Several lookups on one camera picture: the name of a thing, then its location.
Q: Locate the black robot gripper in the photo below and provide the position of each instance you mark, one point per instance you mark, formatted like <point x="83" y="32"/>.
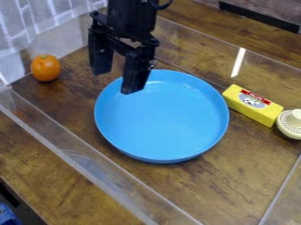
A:
<point x="129" y="21"/>

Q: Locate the orange toy ball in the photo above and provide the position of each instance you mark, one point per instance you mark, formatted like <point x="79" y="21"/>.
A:
<point x="46" y="67"/>

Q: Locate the round blue tray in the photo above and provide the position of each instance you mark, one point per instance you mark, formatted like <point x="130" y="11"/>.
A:
<point x="166" y="124"/>

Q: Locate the yellow toy butter block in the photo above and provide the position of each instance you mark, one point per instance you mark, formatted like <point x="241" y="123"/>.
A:
<point x="246" y="102"/>

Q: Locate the cream round toy mushroom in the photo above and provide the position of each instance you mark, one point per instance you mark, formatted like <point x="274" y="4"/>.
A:
<point x="289" y="123"/>

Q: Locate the blue object at corner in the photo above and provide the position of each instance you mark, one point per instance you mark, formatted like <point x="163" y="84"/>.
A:
<point x="7" y="216"/>

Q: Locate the clear acrylic enclosure wall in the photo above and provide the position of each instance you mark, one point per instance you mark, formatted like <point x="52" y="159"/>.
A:
<point x="79" y="182"/>

